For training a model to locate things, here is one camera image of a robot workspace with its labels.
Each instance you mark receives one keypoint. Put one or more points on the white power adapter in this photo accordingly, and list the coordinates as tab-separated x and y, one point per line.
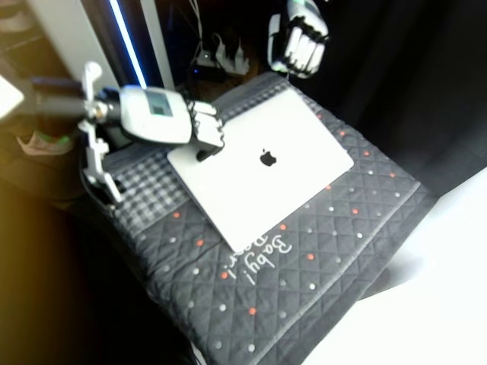
228	47

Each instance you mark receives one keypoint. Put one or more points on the grey laptop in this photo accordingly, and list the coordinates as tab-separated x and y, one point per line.
258	182

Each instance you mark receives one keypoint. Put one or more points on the white power strip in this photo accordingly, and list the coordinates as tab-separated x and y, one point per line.
207	59

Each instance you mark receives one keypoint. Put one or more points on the blue light strip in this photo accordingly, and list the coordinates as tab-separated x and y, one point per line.
127	42

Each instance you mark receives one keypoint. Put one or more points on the grey quilt with bear print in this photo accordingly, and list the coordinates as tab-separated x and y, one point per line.
266	296

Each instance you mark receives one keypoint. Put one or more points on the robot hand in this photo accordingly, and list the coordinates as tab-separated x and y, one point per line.
300	42
152	118

